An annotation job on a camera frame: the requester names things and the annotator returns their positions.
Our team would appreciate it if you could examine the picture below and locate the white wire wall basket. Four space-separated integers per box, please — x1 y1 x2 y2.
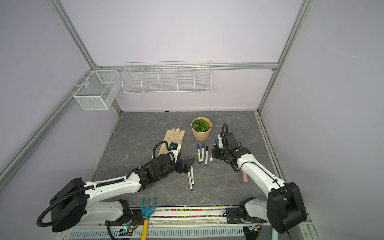
122 61 213 94

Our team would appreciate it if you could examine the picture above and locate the tan pot green plant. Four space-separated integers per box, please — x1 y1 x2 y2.
191 117 212 142

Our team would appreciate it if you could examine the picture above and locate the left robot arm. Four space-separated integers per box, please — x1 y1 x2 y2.
36 141 195 233

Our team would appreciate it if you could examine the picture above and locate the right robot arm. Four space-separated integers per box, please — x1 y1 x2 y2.
212 123 308 234

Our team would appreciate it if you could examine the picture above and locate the white mesh box basket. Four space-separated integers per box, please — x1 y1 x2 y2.
74 70 122 111

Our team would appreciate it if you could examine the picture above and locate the blue garden fork yellow handle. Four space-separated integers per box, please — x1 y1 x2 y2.
141 197 157 240

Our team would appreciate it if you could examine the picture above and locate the cream fabric glove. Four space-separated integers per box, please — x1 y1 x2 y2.
164 129 185 152

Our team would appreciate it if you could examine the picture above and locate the pink eraser stick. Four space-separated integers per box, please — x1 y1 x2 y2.
242 172 248 183

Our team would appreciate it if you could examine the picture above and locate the light blue garden trowel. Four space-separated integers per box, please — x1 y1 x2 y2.
271 229 279 240

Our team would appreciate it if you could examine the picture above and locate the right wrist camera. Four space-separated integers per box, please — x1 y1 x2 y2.
218 134 224 149

